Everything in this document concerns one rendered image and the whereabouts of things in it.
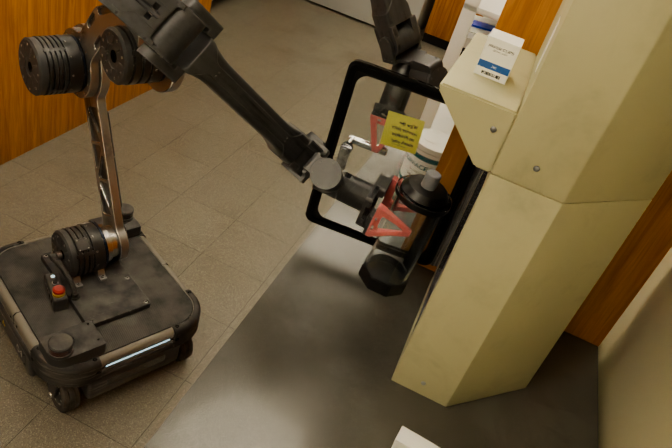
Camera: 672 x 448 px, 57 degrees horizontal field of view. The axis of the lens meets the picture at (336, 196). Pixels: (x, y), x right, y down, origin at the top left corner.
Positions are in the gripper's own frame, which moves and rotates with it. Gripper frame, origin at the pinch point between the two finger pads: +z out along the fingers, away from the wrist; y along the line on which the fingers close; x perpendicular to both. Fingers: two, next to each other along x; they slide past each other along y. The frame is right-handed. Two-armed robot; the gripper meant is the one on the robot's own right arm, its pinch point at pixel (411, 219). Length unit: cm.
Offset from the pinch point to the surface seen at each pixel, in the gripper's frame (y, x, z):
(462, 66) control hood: -5.6, -32.4, -3.9
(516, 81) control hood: -3.2, -32.9, 4.6
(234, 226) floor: 121, 123, -68
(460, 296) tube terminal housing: -16.2, -0.9, 12.2
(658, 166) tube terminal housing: -5.8, -30.9, 28.7
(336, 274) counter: 5.8, 25.1, -8.8
